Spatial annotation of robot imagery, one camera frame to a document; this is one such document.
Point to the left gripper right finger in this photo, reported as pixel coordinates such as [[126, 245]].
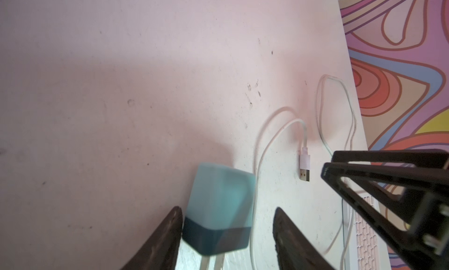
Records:
[[294, 251]]

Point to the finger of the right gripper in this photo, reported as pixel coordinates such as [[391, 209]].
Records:
[[416, 195], [419, 158]]

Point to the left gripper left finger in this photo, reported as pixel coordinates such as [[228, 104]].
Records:
[[160, 250]]

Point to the pink keyboard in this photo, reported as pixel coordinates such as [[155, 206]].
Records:
[[365, 249]]

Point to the teal USB charger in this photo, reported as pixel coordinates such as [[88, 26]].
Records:
[[219, 215]]

